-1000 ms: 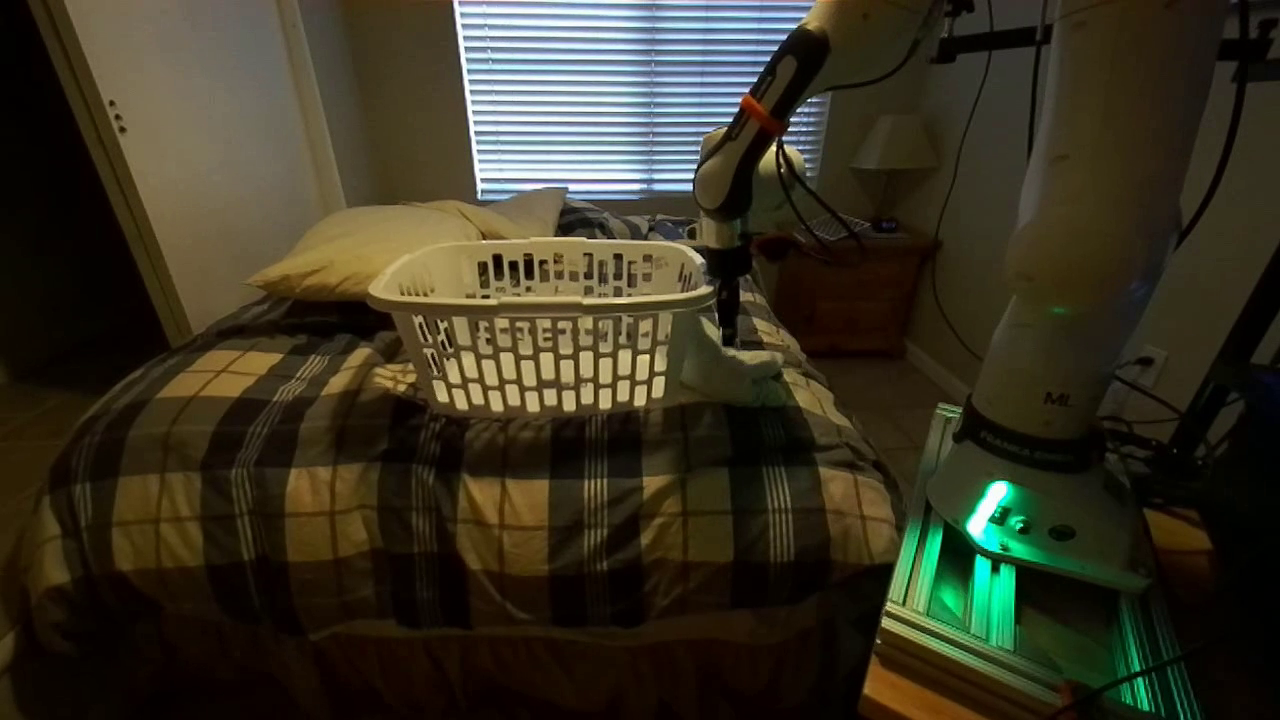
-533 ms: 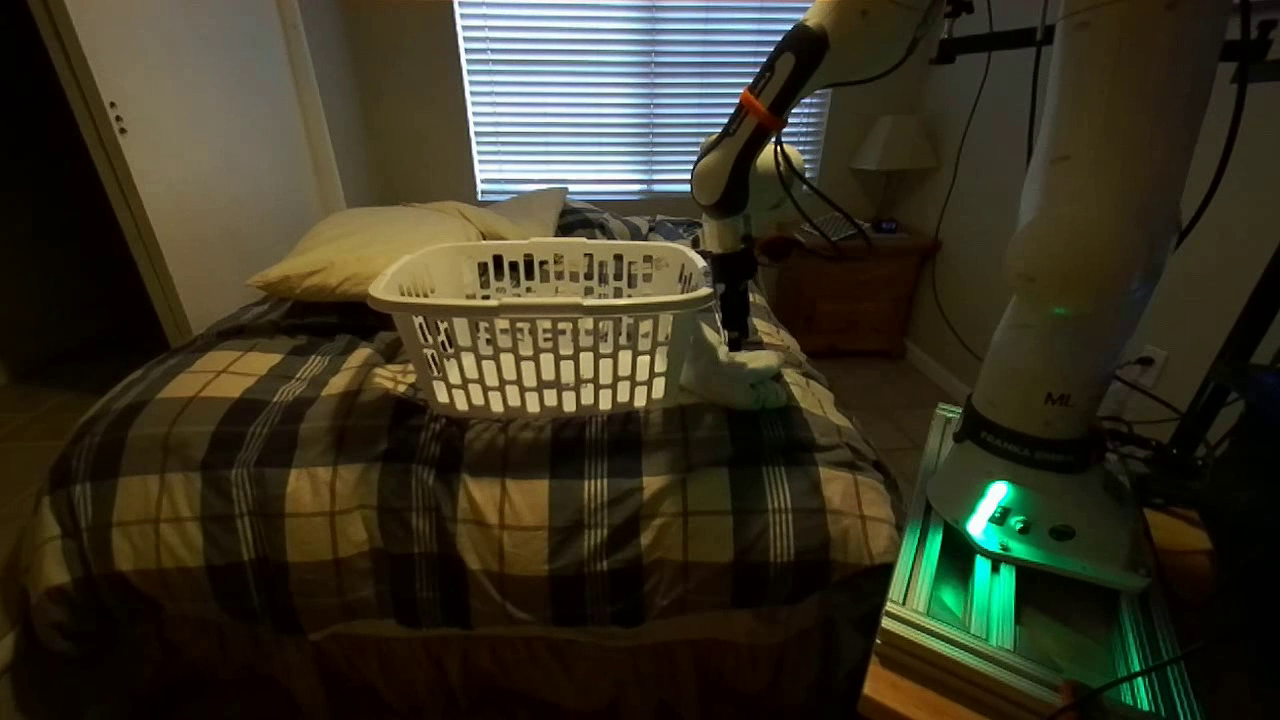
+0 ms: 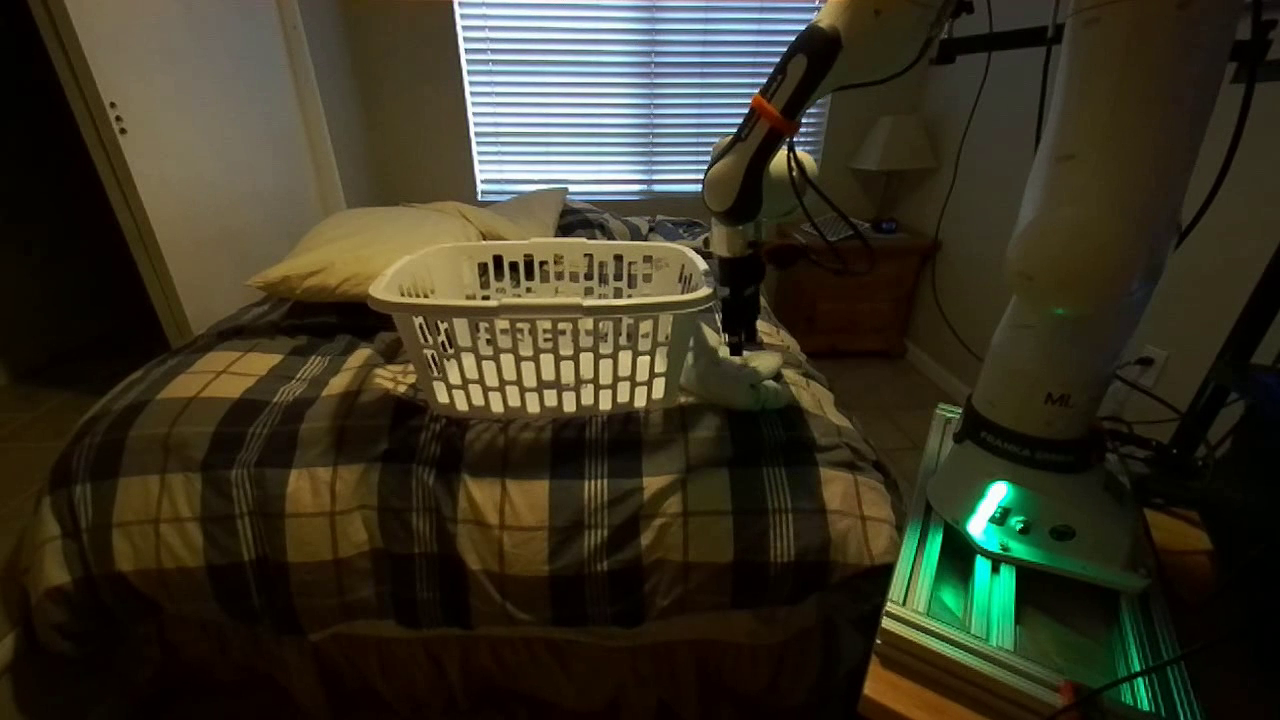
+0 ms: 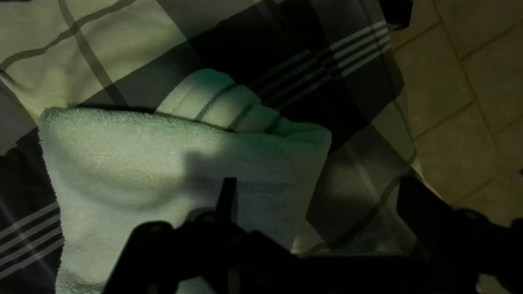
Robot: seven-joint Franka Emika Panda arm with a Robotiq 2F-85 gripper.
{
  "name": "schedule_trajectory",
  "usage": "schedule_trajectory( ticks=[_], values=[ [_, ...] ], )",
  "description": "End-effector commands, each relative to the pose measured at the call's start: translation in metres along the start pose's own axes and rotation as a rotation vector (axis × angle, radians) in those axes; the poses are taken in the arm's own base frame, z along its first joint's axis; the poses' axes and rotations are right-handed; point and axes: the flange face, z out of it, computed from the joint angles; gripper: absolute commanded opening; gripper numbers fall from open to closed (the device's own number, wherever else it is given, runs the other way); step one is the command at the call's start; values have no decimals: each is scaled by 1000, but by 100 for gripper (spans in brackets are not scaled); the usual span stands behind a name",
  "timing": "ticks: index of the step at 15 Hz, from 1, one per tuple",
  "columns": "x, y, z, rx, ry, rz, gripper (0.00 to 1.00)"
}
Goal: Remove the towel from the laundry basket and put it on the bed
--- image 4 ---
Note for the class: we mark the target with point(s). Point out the white towel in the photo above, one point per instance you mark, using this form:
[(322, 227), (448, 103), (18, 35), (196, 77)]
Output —
[(136, 157)]

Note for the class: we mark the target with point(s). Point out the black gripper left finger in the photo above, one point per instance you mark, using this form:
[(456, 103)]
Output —
[(180, 255)]

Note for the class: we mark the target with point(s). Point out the plaid bedspread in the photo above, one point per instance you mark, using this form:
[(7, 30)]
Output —
[(108, 43)]

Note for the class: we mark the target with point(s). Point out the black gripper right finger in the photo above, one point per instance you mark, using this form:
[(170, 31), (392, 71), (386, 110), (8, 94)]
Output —
[(468, 250)]

